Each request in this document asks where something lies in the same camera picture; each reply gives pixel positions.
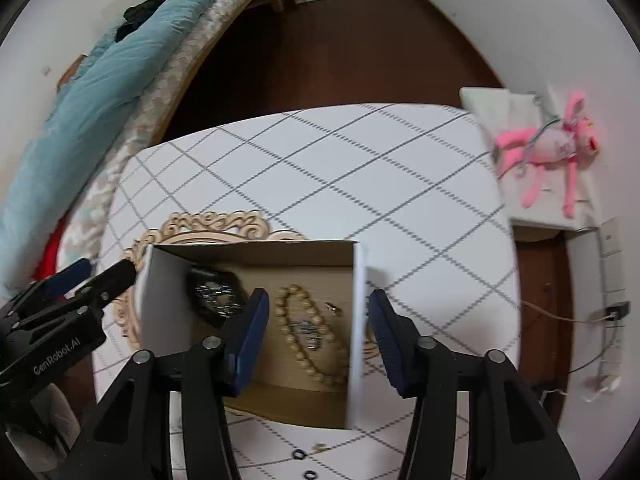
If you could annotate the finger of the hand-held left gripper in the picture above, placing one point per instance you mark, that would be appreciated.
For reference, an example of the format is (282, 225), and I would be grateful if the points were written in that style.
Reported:
(70, 273)
(112, 277)

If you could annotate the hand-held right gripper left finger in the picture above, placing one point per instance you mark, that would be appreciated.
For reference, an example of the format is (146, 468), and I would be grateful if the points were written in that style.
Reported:
(252, 330)

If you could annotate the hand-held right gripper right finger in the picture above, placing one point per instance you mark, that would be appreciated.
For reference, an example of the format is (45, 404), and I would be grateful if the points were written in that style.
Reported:
(387, 335)

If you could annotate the white cardboard box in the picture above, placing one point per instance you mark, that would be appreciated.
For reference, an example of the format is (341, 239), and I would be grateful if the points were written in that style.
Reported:
(160, 300)

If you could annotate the red cloth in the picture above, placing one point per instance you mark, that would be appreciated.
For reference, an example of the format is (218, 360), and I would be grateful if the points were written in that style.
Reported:
(50, 255)

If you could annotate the black metal watch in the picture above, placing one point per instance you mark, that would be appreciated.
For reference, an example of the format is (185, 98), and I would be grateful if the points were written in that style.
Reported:
(210, 295)

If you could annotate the ornate wooden tray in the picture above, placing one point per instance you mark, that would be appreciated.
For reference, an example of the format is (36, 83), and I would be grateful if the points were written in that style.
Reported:
(215, 222)

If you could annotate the light blue quilt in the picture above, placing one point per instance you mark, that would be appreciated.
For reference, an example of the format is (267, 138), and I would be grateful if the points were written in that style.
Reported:
(100, 85)

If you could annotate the patterned beige bed sheet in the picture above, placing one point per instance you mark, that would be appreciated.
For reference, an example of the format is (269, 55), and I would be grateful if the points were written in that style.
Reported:
(165, 85)

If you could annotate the white power adapter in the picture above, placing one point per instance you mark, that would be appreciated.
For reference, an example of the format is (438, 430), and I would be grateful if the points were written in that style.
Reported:
(606, 385)

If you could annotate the black plug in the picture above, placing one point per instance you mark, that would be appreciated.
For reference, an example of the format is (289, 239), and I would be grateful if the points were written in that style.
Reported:
(619, 310)

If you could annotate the pink plush toy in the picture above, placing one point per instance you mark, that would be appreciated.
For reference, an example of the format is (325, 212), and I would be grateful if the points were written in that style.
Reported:
(550, 142)

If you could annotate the white side cabinet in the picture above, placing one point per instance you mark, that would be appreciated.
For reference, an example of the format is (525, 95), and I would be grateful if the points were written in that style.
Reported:
(500, 105)

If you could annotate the black clothes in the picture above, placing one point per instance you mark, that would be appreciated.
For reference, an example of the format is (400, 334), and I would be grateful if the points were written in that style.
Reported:
(145, 10)

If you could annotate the white wall socket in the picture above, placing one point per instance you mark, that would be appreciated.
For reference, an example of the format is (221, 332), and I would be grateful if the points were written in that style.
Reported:
(611, 240)

